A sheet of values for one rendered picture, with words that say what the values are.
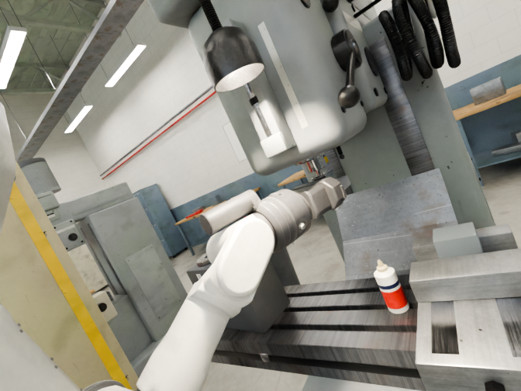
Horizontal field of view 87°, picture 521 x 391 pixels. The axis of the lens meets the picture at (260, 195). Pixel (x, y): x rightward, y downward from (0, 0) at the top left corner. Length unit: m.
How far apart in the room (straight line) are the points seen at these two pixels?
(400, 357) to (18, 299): 1.79
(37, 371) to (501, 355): 0.46
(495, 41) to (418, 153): 3.92
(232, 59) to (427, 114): 0.63
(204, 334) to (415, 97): 0.76
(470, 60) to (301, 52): 4.32
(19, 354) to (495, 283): 0.54
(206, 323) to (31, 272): 1.67
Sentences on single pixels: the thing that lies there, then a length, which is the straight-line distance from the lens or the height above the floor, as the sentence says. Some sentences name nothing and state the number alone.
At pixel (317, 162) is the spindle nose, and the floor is 1.29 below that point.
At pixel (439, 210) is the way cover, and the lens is 0.89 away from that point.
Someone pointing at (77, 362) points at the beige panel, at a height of 0.76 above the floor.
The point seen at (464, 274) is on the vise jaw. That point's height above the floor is 1.07.
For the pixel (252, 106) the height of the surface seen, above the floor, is 1.42.
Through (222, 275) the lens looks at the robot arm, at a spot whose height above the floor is 1.23.
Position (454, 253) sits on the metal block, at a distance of 0.56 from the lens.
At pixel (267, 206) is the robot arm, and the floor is 1.27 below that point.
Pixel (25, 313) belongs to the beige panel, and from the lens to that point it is 1.98.
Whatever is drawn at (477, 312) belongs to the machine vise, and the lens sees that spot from 0.51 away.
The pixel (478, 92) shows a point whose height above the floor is 1.01.
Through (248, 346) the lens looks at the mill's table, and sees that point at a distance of 0.77.
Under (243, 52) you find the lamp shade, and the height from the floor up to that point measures 1.46.
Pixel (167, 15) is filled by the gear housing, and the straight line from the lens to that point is 0.58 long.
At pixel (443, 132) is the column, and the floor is 1.21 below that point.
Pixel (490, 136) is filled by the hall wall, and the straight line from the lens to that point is 4.81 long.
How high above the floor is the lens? 1.34
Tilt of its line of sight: 6 degrees down
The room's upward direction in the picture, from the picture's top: 25 degrees counter-clockwise
